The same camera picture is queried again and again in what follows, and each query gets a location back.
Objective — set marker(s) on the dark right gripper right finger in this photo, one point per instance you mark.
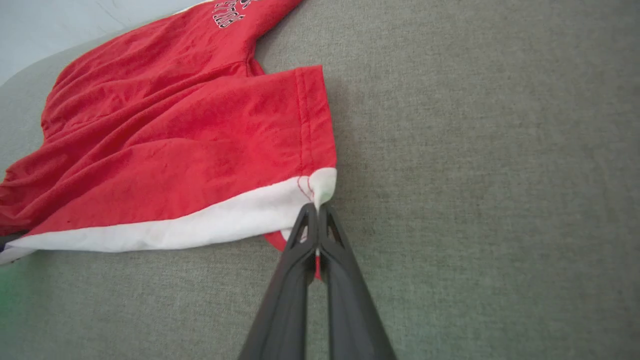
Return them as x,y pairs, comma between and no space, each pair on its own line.
350,300

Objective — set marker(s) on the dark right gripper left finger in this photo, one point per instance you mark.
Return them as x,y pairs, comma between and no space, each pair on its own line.
285,300

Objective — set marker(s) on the red garment with white trim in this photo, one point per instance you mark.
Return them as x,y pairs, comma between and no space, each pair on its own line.
175,140

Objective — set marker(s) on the grey fabric sofa cushion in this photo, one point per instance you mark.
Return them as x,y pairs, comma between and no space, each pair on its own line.
475,175

